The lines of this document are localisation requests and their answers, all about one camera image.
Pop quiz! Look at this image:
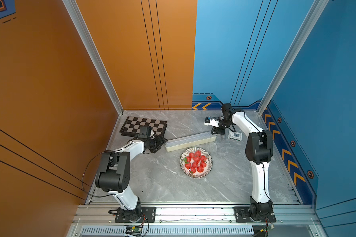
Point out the small white digital timer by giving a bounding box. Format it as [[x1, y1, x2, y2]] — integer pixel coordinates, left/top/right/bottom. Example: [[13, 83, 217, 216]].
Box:
[[228, 131, 242, 141]]

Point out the left green circuit board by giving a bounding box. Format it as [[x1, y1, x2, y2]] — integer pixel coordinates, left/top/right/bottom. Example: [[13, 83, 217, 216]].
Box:
[[125, 226, 143, 237]]

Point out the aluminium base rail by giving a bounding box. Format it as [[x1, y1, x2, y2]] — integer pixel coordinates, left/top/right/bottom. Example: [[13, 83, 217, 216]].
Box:
[[67, 202, 327, 237]]

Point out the patterned plate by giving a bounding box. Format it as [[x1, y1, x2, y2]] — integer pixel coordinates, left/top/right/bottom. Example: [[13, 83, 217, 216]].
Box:
[[179, 147, 213, 179]]

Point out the left aluminium frame post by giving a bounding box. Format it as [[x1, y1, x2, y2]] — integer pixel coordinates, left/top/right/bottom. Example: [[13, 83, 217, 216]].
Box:
[[62, 0, 124, 116]]

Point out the right green circuit board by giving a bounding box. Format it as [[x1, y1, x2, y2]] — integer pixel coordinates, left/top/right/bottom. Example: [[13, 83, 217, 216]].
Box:
[[253, 225, 275, 237]]

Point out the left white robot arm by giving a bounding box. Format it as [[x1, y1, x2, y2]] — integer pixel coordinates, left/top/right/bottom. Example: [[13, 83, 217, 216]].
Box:
[[95, 126, 168, 222]]

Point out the red strawberries pile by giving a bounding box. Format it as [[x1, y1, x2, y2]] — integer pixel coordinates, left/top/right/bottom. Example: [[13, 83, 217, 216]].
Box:
[[183, 150, 208, 175]]

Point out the green circuit board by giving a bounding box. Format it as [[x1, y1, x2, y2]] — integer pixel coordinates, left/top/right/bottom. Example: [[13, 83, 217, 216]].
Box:
[[125, 226, 143, 237], [253, 225, 275, 237]]

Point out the aluminium frame post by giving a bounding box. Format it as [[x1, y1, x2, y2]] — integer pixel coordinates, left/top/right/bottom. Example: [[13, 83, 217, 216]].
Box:
[[257, 0, 329, 116], [62, 0, 124, 116]]

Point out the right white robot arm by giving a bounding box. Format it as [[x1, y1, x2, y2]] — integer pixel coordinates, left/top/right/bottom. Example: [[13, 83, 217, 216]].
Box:
[[204, 103, 276, 223]]

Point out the right aluminium frame post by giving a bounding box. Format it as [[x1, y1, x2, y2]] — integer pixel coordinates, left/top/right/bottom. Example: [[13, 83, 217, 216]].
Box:
[[257, 0, 329, 116]]

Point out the cream plastic wrap dispenser box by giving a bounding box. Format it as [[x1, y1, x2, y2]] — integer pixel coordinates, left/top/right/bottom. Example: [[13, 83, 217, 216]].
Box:
[[165, 132, 217, 152]]

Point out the black white chessboard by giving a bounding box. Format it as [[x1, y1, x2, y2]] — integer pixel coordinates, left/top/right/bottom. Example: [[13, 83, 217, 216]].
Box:
[[120, 117, 167, 137]]

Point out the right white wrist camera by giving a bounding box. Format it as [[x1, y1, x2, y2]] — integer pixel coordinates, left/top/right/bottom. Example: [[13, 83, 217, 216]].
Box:
[[204, 117, 220, 127]]

